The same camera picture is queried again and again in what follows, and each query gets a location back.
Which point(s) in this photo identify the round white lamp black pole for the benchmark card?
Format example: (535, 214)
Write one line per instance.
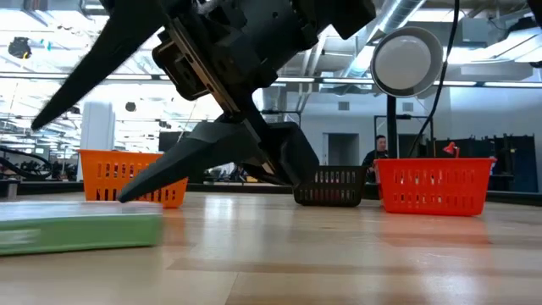
(402, 61)

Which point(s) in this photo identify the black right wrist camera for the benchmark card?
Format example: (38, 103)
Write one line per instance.
(182, 68)

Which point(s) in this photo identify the black monitor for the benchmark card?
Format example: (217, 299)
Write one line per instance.
(169, 142)

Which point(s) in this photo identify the black cabinets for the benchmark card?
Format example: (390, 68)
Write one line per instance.
(508, 161)

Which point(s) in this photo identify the small red desk lamp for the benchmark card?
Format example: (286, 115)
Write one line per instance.
(451, 149)

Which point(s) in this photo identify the green acer box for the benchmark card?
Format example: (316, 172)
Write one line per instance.
(80, 233)

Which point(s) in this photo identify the black ceiling device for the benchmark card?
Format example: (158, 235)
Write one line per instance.
(20, 47)

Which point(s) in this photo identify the orange plastic basket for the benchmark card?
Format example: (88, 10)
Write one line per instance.
(101, 173)

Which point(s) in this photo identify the silver slanted ventilation duct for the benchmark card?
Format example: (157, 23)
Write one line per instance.
(398, 12)

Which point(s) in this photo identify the white pillar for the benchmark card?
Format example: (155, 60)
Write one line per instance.
(97, 127)

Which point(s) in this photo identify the overhead light bar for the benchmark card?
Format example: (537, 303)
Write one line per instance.
(466, 83)

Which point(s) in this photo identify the red plastic basket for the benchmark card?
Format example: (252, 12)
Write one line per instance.
(436, 186)

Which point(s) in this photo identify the person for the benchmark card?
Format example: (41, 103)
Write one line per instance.
(379, 146)

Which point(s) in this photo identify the grey doorway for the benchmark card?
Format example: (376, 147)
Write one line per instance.
(341, 150)

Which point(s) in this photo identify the black plastic basket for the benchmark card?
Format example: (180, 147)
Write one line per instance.
(339, 186)

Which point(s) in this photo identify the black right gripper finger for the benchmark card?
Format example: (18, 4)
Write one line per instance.
(97, 55)
(199, 152)

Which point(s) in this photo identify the black background robot arm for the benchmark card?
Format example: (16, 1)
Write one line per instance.
(25, 154)

